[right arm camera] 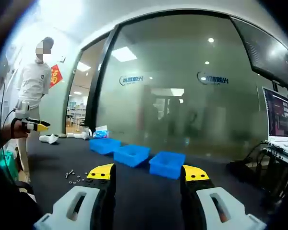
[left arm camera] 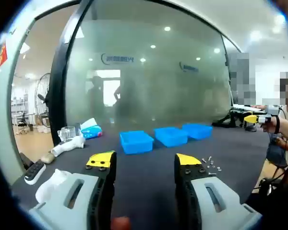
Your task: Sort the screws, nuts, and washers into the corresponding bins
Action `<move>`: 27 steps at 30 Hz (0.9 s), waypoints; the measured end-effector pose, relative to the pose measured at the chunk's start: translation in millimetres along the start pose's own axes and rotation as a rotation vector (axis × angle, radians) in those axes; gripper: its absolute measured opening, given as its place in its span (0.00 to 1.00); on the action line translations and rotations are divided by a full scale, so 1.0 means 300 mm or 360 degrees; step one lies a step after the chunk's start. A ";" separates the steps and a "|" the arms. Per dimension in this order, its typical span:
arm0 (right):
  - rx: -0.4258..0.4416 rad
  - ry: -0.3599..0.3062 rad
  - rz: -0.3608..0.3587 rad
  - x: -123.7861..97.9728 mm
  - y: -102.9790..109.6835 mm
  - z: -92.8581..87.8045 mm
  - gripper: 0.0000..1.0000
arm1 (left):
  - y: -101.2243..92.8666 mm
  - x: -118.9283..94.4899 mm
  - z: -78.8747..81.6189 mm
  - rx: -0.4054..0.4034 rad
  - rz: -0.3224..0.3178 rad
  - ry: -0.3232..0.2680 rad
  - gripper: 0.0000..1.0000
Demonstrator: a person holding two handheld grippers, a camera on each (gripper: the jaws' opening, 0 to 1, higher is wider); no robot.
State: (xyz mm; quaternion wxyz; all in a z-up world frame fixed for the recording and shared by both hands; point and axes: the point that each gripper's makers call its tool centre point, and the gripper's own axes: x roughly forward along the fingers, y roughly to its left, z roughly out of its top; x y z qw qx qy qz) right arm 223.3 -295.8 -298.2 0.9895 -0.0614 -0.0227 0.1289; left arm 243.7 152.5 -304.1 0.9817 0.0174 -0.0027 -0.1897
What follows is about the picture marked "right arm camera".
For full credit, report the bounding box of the green storage basket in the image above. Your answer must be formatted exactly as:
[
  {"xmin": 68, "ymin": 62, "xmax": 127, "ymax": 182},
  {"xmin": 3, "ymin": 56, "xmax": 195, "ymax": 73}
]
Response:
[{"xmin": 0, "ymin": 146, "xmax": 17, "ymax": 183}]

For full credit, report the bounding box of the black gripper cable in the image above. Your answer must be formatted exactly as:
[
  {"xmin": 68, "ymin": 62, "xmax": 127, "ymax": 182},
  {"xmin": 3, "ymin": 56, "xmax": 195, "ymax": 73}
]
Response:
[{"xmin": 0, "ymin": 81, "xmax": 16, "ymax": 135}]

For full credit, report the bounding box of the person's left hand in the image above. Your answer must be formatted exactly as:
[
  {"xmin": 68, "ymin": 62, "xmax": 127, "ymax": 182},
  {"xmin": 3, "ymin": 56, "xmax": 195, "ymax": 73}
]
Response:
[{"xmin": 3, "ymin": 120, "xmax": 28, "ymax": 139}]

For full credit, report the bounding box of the pile of screws nuts washers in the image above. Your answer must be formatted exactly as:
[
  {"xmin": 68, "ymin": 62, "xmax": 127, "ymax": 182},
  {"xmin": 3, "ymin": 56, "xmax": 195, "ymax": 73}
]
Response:
[{"xmin": 65, "ymin": 169, "xmax": 96, "ymax": 184}]

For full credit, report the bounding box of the red wall decoration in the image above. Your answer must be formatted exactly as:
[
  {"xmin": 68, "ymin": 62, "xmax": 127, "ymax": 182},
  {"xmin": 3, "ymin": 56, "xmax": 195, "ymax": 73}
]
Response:
[{"xmin": 49, "ymin": 64, "xmax": 63, "ymax": 89}]

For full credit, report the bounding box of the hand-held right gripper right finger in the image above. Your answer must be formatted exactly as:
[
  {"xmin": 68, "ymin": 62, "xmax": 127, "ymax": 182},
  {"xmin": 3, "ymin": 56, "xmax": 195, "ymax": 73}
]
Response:
[{"xmin": 180, "ymin": 164, "xmax": 267, "ymax": 230}]

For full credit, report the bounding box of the blue plastic bin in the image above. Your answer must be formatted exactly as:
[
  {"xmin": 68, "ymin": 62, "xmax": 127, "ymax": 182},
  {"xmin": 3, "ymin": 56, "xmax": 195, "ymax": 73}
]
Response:
[
  {"xmin": 89, "ymin": 138, "xmax": 122, "ymax": 155},
  {"xmin": 148, "ymin": 151, "xmax": 187, "ymax": 180},
  {"xmin": 113, "ymin": 144, "xmax": 151, "ymax": 168}
]

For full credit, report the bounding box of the blue white tissue pack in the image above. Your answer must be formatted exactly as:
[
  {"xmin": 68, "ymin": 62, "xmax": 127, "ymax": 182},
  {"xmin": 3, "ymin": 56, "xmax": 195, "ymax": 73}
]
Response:
[{"xmin": 93, "ymin": 125, "xmax": 110, "ymax": 139}]

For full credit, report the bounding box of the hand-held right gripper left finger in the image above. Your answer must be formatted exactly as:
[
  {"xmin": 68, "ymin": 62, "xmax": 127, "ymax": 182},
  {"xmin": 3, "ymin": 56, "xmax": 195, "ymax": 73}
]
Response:
[{"xmin": 33, "ymin": 163, "xmax": 117, "ymax": 230}]

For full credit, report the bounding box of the white laptop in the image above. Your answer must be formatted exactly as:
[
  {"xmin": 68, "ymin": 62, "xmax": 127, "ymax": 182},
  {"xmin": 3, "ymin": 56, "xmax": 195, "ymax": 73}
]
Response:
[{"xmin": 262, "ymin": 86, "xmax": 288, "ymax": 168}]

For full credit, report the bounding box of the black cable bundle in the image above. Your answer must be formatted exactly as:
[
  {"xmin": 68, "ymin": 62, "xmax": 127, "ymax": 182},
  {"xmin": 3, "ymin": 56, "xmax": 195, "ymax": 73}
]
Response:
[{"xmin": 227, "ymin": 141, "xmax": 279, "ymax": 183}]

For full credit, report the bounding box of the black wall monitor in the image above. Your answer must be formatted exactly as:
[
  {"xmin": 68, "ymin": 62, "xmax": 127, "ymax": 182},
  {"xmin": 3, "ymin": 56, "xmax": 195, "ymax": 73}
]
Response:
[{"xmin": 230, "ymin": 16, "xmax": 288, "ymax": 96}]

